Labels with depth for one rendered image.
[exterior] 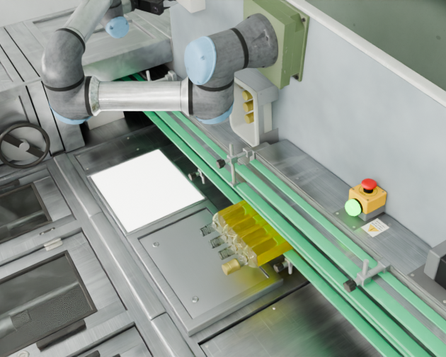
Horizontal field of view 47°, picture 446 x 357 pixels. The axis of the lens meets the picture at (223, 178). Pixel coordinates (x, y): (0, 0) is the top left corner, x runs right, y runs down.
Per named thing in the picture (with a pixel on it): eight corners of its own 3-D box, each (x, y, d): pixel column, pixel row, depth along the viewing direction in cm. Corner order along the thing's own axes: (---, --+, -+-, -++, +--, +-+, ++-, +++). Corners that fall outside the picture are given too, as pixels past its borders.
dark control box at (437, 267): (447, 257, 124) (422, 272, 121) (454, 234, 119) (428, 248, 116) (476, 278, 118) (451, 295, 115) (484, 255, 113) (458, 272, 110)
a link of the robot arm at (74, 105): (235, 88, 139) (36, 88, 139) (233, 127, 151) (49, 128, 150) (234, 61, 147) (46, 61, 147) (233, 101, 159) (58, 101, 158)
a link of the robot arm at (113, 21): (105, 13, 164) (93, -2, 170) (111, 43, 172) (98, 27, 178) (128, 7, 166) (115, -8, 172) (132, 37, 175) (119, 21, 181)
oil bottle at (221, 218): (265, 202, 172) (210, 227, 165) (264, 189, 169) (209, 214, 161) (275, 210, 169) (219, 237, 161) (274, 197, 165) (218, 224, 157)
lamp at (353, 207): (350, 207, 139) (342, 211, 138) (352, 195, 136) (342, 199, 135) (362, 216, 136) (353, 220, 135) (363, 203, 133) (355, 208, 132)
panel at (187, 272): (161, 151, 222) (87, 180, 210) (160, 145, 220) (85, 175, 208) (284, 285, 160) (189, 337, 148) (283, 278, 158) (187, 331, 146)
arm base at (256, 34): (251, 2, 142) (221, 11, 139) (282, 32, 134) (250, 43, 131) (247, 46, 154) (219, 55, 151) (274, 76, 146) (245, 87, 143)
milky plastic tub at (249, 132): (250, 120, 187) (230, 129, 184) (247, 65, 173) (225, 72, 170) (277, 142, 175) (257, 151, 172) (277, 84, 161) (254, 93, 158)
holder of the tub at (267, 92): (252, 132, 190) (234, 139, 188) (248, 65, 173) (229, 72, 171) (279, 154, 179) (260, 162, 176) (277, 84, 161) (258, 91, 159)
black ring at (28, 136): (53, 153, 224) (5, 171, 216) (39, 111, 210) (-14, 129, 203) (56, 158, 220) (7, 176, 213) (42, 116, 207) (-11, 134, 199)
